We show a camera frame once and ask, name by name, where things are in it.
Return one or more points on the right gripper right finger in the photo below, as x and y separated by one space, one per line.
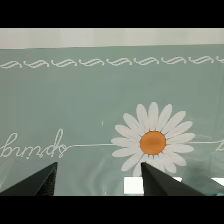
163 183

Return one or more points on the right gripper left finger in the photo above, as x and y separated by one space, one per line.
36 183

